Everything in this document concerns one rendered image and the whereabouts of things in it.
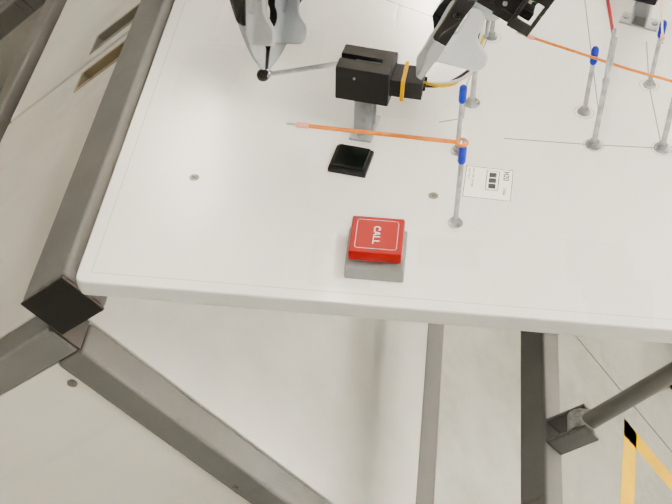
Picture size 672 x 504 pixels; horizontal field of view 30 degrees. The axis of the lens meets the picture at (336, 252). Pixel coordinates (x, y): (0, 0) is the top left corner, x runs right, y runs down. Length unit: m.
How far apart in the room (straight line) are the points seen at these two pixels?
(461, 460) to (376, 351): 1.70
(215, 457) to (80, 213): 0.30
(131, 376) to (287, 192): 0.25
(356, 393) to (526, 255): 0.45
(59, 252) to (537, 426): 0.63
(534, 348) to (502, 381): 2.07
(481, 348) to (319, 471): 2.23
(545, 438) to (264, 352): 0.35
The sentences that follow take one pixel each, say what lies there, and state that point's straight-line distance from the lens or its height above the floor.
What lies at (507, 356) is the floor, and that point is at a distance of 3.80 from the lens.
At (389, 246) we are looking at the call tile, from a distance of 1.17.
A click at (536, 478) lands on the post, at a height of 0.98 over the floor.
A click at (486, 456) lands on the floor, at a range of 3.47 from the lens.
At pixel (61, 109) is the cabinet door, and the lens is 1.73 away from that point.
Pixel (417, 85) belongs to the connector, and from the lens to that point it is 1.29.
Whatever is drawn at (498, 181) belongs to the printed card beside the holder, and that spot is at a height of 1.17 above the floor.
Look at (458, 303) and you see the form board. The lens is 1.17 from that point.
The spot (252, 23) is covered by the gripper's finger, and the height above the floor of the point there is 1.05.
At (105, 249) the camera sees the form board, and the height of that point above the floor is 0.88.
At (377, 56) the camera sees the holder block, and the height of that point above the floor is 1.13.
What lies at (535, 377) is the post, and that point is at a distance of 1.60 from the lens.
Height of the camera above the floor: 1.67
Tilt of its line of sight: 31 degrees down
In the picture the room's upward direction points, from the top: 61 degrees clockwise
